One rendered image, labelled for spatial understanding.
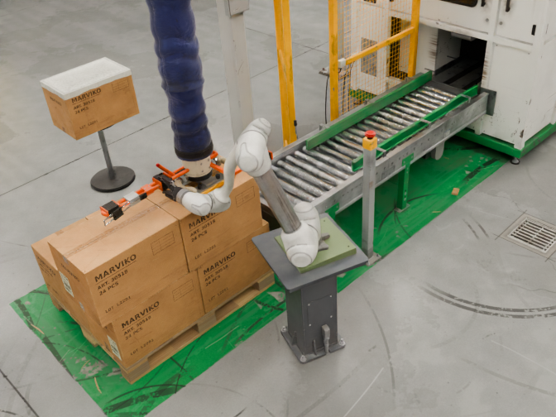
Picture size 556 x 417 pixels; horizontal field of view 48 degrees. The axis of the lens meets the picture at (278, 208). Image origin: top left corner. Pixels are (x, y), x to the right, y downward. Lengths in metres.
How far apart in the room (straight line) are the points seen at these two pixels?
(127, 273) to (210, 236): 0.57
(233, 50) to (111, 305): 2.32
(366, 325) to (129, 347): 1.49
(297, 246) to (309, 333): 0.82
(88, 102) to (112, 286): 2.10
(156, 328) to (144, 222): 0.68
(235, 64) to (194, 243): 1.81
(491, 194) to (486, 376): 1.87
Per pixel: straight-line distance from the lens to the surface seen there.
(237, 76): 5.05
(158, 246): 3.54
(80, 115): 5.21
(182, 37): 3.31
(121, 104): 5.36
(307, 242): 3.16
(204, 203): 3.33
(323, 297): 3.66
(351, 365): 3.92
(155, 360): 4.06
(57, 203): 5.72
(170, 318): 3.90
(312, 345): 3.91
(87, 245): 3.52
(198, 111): 3.49
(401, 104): 5.49
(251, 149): 2.87
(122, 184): 5.69
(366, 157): 4.08
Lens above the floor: 3.02
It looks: 36 degrees down
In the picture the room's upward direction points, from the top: 5 degrees counter-clockwise
